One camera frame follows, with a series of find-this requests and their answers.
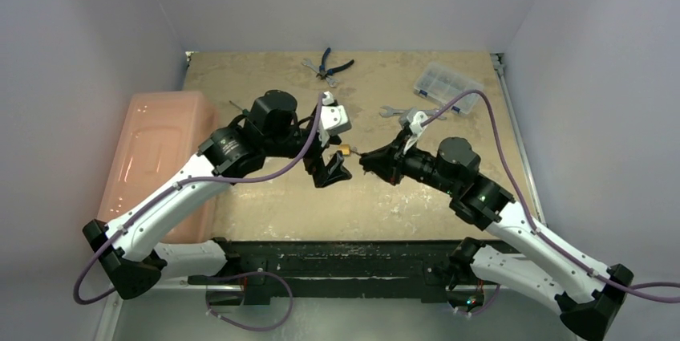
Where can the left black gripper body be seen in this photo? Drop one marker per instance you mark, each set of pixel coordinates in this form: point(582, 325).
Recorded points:
point(290, 144)

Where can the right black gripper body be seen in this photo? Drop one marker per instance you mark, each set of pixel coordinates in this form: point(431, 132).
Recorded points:
point(397, 156)

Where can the brass padlock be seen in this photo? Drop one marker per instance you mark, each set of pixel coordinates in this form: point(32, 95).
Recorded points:
point(344, 150)

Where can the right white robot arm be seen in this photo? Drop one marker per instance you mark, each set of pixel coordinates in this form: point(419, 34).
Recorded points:
point(585, 293)

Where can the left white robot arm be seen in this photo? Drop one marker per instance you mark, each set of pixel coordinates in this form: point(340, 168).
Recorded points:
point(131, 247)

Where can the large silver wrench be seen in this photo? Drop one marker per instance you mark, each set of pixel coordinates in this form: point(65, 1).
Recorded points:
point(387, 111)

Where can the small silver wrench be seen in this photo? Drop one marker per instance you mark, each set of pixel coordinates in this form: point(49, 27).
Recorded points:
point(330, 80)

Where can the clear plastic organizer box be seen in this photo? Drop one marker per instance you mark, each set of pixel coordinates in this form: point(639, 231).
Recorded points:
point(440, 84)

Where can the pink plastic storage box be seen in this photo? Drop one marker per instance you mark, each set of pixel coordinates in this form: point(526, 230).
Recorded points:
point(160, 132)

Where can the green handled screwdriver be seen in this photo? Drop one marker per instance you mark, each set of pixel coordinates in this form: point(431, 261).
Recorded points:
point(243, 111)

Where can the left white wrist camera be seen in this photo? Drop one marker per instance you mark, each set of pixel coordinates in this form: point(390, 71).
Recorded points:
point(333, 120)

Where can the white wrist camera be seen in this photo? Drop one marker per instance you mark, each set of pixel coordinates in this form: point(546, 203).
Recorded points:
point(412, 121)
point(333, 120)

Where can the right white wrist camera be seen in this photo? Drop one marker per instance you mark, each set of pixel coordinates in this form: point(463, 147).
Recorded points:
point(412, 121)

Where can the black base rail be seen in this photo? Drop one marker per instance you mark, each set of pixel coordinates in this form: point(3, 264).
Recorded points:
point(426, 270)

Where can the aluminium frame rail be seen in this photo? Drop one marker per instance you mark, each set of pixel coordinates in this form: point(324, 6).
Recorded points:
point(499, 68)

